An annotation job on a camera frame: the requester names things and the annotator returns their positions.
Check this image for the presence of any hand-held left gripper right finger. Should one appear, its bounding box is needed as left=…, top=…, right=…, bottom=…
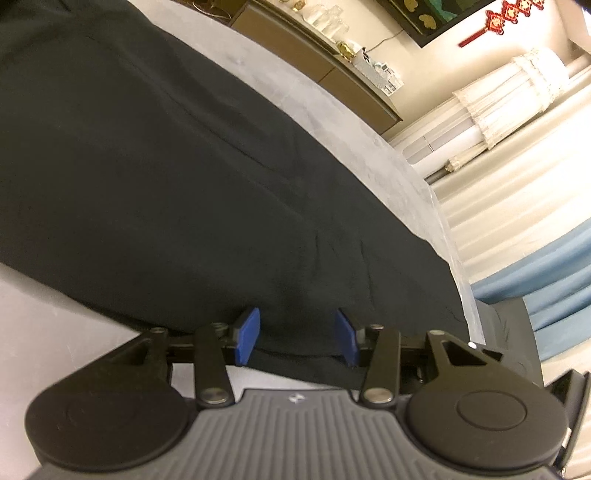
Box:
left=334, top=308, right=506, bottom=409

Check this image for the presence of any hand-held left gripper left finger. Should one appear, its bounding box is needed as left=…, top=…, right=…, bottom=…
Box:
left=108, top=308, right=262, bottom=409

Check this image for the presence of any black cloth garment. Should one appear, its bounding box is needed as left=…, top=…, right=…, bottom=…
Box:
left=0, top=0, right=471, bottom=389

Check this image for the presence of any black chair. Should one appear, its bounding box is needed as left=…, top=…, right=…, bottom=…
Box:
left=475, top=297, right=544, bottom=389

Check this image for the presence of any blue curtain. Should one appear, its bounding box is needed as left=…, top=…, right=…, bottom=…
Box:
left=470, top=225, right=591, bottom=370

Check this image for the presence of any cream curtain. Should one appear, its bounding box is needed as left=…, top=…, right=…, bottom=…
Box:
left=427, top=69, right=591, bottom=289

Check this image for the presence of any grey low sideboard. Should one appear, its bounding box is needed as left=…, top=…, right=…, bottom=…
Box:
left=229, top=0, right=404, bottom=135

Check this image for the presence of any white lace cover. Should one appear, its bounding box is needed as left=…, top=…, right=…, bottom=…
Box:
left=445, top=47, right=570, bottom=174

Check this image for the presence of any set of clear glasses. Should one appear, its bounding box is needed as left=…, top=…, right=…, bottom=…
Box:
left=302, top=3, right=350, bottom=40

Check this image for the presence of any thin wall cable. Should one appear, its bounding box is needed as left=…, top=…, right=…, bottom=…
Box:
left=364, top=30, right=403, bottom=52

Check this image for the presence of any dark framed wall picture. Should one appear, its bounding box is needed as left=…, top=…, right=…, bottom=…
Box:
left=376, top=0, right=498, bottom=49

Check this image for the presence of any red knot wall decoration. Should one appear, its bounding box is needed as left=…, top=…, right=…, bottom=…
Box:
left=458, top=0, right=546, bottom=49

